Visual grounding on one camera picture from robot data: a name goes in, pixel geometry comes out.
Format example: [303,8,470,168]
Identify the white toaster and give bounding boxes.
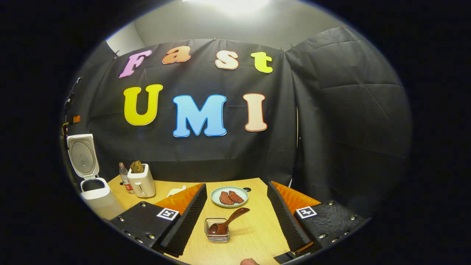
[127,164,156,198]

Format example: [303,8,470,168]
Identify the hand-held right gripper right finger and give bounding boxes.
[267,181,366,264]

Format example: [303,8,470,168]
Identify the black backdrop cloth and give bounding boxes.
[61,26,412,218]

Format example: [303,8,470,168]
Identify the pale green plate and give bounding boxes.
[210,186,249,208]

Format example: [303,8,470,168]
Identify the white rice cooker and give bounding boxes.
[67,134,125,220]

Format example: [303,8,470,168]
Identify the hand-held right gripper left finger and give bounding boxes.
[110,183,208,258]

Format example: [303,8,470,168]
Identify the white divided dish with beans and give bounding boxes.
[167,185,187,198]

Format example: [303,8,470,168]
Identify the large ceiling light panel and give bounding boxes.
[182,0,271,15]

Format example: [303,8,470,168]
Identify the dark wooden spoon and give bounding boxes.
[208,207,250,236]

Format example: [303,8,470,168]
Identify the plastic bottle with red label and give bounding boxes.
[118,162,135,195]

